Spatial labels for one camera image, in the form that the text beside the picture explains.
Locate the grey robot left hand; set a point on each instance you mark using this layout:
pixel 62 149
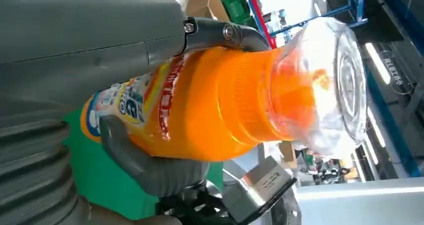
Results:
pixel 82 28

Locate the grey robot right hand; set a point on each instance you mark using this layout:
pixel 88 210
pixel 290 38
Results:
pixel 155 174

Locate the orange drink bottle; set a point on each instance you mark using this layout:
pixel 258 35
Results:
pixel 212 104

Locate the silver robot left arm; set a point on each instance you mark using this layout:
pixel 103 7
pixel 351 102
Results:
pixel 33 174

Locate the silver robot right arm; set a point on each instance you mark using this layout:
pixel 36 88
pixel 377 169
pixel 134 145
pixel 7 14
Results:
pixel 192 207

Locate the green table mat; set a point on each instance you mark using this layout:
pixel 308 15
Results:
pixel 99 183

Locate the brown cardboard box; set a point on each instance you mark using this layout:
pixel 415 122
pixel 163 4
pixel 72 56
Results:
pixel 205 1

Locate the green crate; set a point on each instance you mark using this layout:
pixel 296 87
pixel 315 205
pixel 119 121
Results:
pixel 236 6

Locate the large white board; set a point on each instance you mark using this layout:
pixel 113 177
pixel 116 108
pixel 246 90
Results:
pixel 361 203

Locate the blue shelf rack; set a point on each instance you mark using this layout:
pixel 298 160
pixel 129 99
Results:
pixel 356 5

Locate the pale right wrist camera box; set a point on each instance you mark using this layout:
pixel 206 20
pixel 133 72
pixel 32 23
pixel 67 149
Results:
pixel 261 187

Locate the red metal post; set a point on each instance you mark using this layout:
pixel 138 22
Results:
pixel 260 18

